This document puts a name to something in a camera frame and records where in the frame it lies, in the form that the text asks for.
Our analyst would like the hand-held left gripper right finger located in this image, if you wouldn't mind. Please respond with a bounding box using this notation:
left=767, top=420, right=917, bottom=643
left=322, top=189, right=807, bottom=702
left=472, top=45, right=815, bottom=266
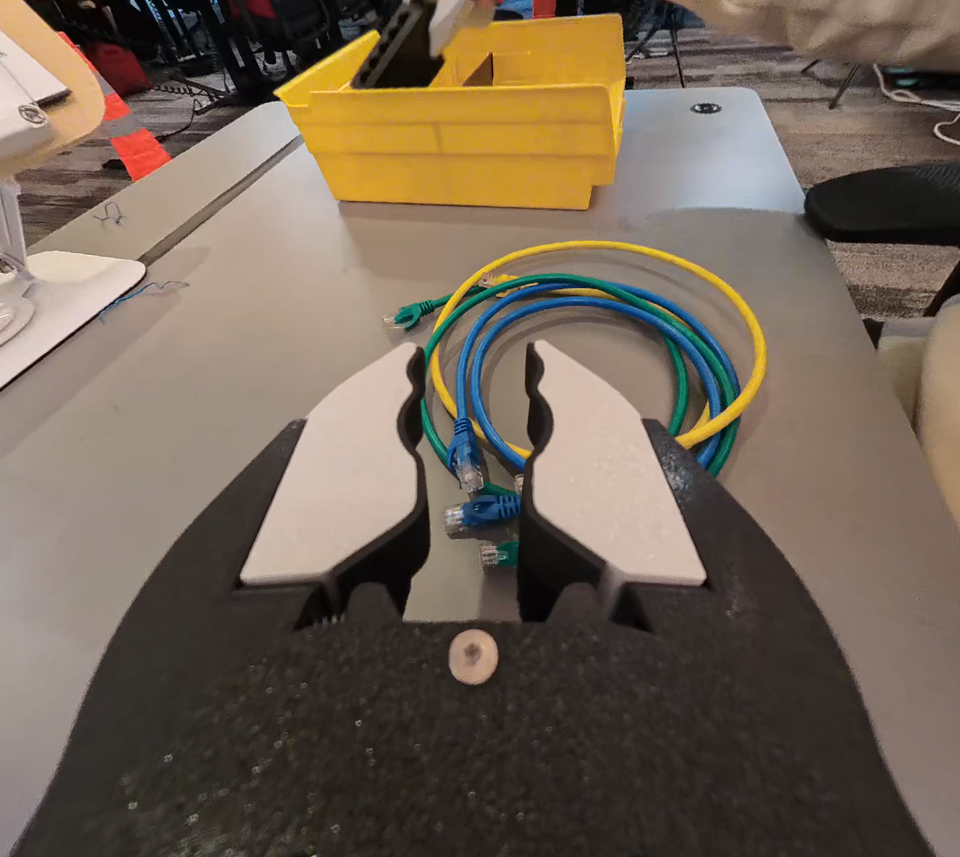
left=516, top=339, right=708, bottom=624

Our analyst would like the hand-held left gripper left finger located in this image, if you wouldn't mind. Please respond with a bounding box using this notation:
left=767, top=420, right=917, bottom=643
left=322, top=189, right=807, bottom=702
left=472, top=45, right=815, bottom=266
left=240, top=343, right=434, bottom=623

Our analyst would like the black network switch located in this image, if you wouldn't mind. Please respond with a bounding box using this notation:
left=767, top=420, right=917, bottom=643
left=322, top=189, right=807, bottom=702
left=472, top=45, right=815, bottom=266
left=351, top=2, right=451, bottom=90

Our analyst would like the blue ethernet cable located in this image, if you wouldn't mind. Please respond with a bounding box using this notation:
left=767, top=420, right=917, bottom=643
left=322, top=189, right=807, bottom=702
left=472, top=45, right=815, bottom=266
left=442, top=294, right=740, bottom=537

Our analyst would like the yellow plastic bin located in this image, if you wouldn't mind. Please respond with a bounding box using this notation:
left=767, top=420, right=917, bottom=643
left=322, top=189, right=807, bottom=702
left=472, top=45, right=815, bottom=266
left=275, top=13, right=627, bottom=211

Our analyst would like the green ethernet cable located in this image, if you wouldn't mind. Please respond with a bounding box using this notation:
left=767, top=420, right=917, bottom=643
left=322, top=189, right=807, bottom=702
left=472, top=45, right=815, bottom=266
left=382, top=272, right=742, bottom=570

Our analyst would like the yellow ethernet cable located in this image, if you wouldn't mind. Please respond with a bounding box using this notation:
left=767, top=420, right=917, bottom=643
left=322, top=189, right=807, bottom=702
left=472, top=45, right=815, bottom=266
left=427, top=240, right=768, bottom=451

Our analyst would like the red bag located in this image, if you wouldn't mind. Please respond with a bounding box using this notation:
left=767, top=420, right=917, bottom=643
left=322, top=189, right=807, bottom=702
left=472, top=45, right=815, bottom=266
left=82, top=39, right=151, bottom=98

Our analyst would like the person's leg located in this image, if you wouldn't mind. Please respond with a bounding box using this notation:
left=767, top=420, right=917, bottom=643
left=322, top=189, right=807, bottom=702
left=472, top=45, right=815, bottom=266
left=876, top=302, right=960, bottom=522

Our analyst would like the orange safety cone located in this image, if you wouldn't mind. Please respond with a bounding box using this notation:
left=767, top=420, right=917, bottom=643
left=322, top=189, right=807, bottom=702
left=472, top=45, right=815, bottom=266
left=58, top=32, right=172, bottom=182

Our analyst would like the printed instruction sheet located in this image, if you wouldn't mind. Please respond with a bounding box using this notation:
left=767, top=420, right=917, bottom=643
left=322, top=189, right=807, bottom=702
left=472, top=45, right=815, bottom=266
left=0, top=32, right=72, bottom=147

